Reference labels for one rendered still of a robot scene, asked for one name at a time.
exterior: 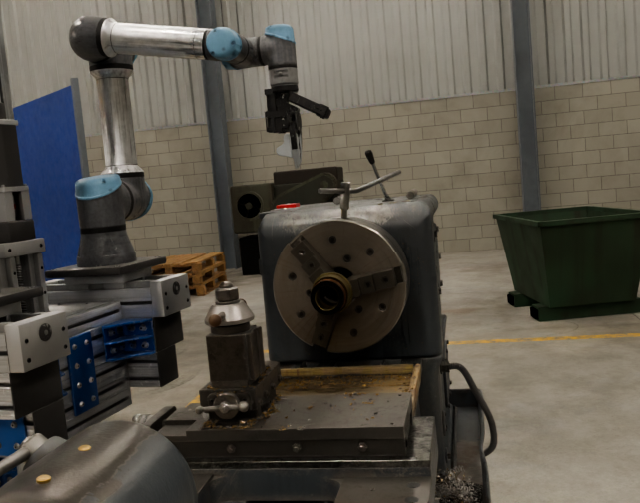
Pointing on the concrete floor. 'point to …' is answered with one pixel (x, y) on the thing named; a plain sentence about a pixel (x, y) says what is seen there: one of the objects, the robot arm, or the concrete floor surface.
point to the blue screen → (54, 169)
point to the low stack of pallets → (197, 272)
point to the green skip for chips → (575, 259)
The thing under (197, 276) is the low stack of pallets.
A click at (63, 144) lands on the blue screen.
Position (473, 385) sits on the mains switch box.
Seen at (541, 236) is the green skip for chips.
